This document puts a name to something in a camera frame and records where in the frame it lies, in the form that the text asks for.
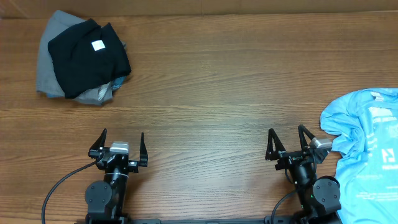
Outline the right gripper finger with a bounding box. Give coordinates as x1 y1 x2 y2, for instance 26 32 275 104
298 124 316 151
265 128 286 161

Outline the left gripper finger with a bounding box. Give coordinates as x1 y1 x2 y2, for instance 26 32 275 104
139 133 148 167
89 129 107 152

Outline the light blue printed t-shirt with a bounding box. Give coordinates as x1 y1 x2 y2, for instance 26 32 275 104
320 88 397 224

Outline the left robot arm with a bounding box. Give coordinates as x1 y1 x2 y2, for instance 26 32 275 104
85 129 149 223

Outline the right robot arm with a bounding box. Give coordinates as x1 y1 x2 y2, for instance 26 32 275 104
264 124 341 224

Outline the folded blue garment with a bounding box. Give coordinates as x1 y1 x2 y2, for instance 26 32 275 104
111 77 126 91

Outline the folded grey garment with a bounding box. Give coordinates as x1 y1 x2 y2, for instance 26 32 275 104
36 10 114 105

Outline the folded black garment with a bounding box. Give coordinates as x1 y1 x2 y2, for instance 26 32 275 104
48 19 132 99

